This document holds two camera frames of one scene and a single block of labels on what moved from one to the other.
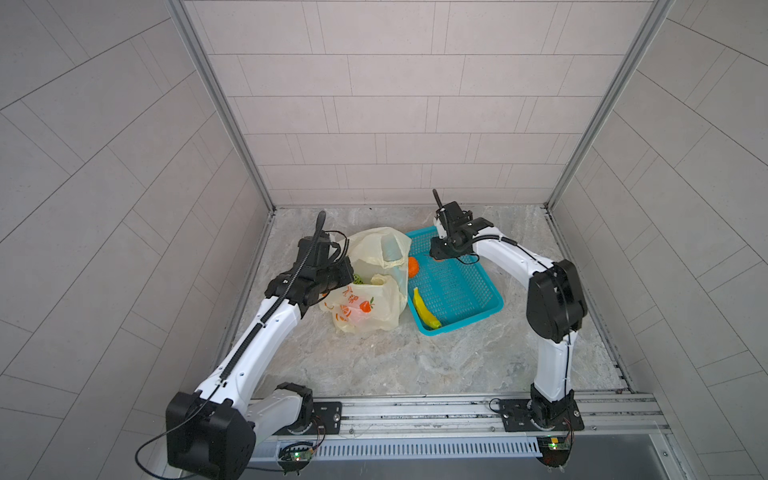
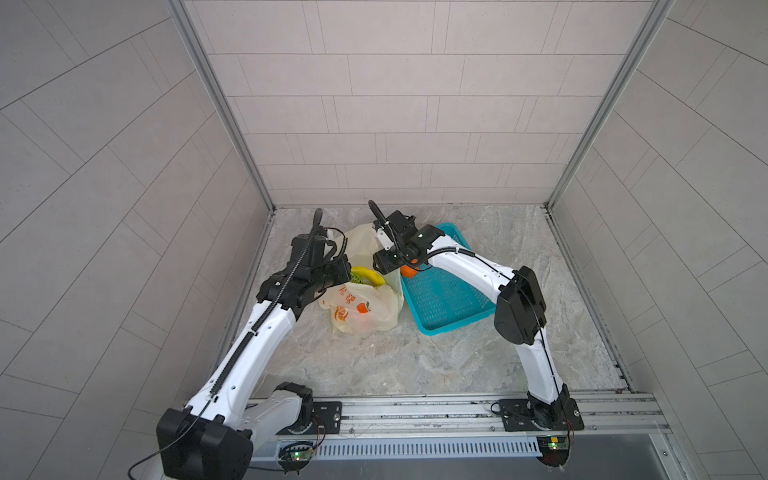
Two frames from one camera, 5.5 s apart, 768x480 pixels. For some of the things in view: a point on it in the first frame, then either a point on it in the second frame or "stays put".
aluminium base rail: (605, 416) stays put
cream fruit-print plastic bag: (376, 298) stays put
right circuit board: (555, 450) stays put
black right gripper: (436, 252) to (384, 262)
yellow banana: (424, 311) to (369, 274)
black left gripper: (345, 276) stays put
